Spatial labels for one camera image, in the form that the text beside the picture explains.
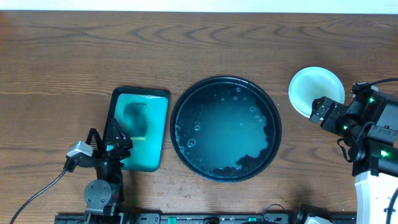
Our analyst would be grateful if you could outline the black rectangular soapy water tray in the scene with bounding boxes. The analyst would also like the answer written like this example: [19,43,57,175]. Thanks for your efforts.
[104,86,169,172]

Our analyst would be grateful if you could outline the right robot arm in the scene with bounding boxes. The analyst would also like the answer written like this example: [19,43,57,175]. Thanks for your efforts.
[310,82,397,223]

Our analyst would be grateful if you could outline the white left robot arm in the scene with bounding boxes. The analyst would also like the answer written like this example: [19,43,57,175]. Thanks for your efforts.
[64,118,133,223]

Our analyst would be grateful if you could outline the green scouring sponge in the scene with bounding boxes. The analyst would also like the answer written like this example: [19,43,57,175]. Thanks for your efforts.
[123,103,147,139]

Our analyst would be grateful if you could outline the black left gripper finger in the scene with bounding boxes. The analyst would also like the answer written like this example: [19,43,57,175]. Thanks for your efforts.
[85,128,104,156]
[105,118,133,149]

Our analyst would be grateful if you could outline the round black serving tray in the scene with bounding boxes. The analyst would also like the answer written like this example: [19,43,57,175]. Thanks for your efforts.
[170,77,282,183]

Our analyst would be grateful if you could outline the mint plate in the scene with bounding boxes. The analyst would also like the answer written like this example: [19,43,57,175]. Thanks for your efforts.
[288,67,345,118]

